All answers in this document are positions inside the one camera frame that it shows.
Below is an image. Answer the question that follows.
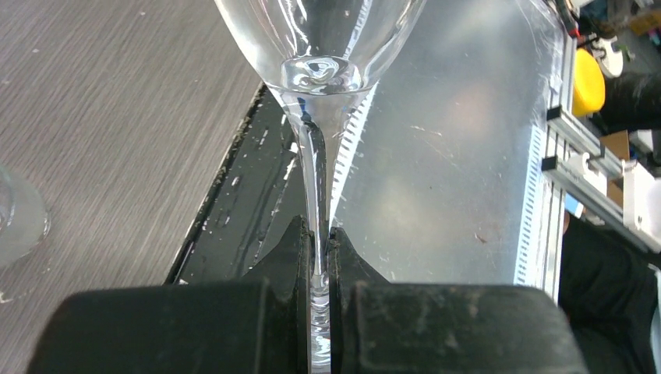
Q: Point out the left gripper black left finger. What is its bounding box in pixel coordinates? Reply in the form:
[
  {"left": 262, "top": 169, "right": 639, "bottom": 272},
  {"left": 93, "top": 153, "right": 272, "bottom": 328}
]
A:
[{"left": 27, "top": 216, "right": 311, "bottom": 373}]

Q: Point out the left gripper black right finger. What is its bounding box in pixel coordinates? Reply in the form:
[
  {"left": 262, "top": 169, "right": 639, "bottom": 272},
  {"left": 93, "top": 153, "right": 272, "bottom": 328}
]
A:
[{"left": 328, "top": 228, "right": 587, "bottom": 373}]

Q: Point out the clear wine glass front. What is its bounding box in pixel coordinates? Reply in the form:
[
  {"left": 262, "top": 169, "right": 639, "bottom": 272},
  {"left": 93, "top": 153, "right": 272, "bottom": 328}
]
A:
[{"left": 1, "top": 166, "right": 51, "bottom": 272}]

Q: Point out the clear wine glass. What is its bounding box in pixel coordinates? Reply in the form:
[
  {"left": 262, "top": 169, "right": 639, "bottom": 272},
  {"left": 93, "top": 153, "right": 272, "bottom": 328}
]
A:
[
  {"left": 216, "top": 1, "right": 424, "bottom": 373},
  {"left": 1, "top": 166, "right": 51, "bottom": 272}
]

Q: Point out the clear wine glass back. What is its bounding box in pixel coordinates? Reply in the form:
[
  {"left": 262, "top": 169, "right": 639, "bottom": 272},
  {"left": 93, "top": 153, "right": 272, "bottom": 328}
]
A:
[{"left": 216, "top": 1, "right": 424, "bottom": 373}]

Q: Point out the yellow round object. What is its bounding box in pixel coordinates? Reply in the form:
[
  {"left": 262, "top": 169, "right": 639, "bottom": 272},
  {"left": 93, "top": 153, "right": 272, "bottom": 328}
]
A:
[{"left": 571, "top": 48, "right": 606, "bottom": 117}]

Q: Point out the aluminium frame rail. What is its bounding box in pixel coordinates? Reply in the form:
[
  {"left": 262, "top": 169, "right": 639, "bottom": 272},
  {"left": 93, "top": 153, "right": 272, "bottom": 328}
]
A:
[{"left": 542, "top": 106, "right": 660, "bottom": 253}]

